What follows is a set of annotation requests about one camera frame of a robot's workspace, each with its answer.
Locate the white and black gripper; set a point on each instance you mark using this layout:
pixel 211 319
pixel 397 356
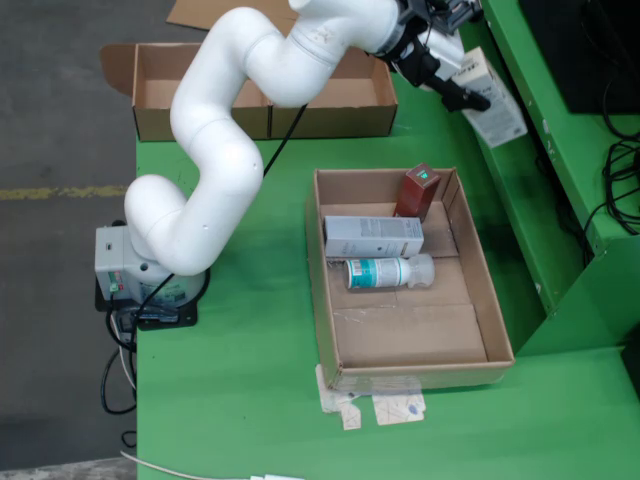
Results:
pixel 420 60

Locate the cow print hand cream box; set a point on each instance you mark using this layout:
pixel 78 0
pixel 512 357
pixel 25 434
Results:
pixel 495 120

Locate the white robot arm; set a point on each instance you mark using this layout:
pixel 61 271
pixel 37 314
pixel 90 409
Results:
pixel 220 125

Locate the gray robot base control box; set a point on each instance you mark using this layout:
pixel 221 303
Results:
pixel 107 260

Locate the dark red carton box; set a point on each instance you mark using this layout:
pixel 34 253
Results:
pixel 415 197

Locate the long white carton box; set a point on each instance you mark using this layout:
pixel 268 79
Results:
pixel 370 235

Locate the shallow cardboard tray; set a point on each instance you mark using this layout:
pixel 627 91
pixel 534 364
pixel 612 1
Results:
pixel 390 340

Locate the two-compartment cardboard box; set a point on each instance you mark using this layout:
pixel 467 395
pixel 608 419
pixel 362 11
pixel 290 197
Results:
pixel 150 125

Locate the green metal shelf unit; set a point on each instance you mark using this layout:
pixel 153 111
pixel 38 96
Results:
pixel 520 75

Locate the black monitor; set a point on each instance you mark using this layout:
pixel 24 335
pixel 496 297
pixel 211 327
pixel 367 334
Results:
pixel 590 50

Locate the white bottle teal label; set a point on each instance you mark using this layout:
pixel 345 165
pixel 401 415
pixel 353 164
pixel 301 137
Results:
pixel 375 272

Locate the paper scrap with blue mark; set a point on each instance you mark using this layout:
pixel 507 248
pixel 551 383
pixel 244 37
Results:
pixel 395 410

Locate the taped white paper scrap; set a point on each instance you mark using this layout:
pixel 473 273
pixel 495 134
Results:
pixel 350 417

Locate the gray wrist camera mount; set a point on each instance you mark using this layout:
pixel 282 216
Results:
pixel 457 12

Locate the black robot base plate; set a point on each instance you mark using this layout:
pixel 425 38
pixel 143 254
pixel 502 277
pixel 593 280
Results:
pixel 170 320

